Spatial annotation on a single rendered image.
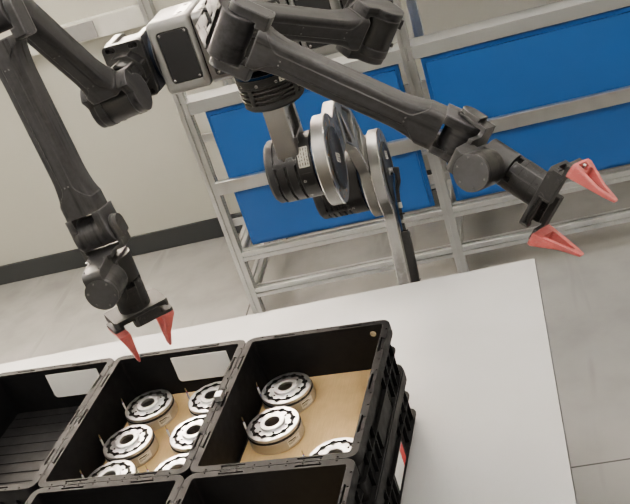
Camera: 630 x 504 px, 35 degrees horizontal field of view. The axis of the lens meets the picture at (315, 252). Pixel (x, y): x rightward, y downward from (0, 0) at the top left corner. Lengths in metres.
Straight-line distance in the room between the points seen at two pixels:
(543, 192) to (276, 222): 2.42
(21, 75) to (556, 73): 2.27
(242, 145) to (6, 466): 1.87
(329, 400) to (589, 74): 1.96
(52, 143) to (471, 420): 0.95
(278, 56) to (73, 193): 0.42
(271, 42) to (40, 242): 3.75
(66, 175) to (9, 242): 3.56
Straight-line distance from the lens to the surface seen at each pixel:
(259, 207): 3.82
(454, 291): 2.44
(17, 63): 1.70
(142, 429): 2.04
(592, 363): 3.31
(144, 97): 2.00
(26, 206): 5.13
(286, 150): 2.15
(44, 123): 1.70
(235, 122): 3.70
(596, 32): 3.57
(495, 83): 3.59
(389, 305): 2.45
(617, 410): 3.11
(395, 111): 1.54
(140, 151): 4.81
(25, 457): 2.20
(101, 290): 1.69
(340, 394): 1.96
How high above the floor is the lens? 1.92
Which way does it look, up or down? 26 degrees down
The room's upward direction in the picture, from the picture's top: 18 degrees counter-clockwise
